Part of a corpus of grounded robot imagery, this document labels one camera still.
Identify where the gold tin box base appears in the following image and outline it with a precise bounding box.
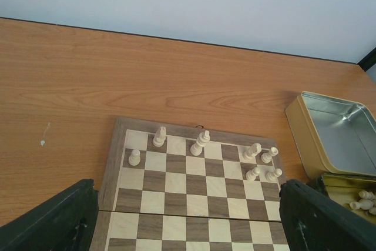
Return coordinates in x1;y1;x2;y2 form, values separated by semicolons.
306;173;375;224

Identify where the white chess rook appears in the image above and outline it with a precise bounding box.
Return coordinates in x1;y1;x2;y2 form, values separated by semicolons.
261;147;278;163

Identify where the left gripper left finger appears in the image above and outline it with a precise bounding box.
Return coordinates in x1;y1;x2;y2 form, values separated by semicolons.
1;179;99;250

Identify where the white chess pawn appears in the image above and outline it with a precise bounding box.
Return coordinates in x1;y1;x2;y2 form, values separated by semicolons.
266;168;283;182
246;167;261;181

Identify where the white chess knight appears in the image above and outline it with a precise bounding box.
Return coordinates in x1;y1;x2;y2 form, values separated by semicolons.
153;126;166;147

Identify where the silver tin lid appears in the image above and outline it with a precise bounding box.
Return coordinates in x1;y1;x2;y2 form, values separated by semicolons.
285;92;375;179

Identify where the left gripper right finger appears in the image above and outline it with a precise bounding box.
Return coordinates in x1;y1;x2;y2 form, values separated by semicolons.
279;179;375;250

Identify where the white chess king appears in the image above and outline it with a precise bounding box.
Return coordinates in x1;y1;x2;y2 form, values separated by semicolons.
190;130;210;156

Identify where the wooden chess board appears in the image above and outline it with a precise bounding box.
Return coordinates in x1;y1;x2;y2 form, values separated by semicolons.
90;118;289;250

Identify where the black frame post right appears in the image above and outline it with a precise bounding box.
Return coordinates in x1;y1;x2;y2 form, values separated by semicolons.
357;48;376;72

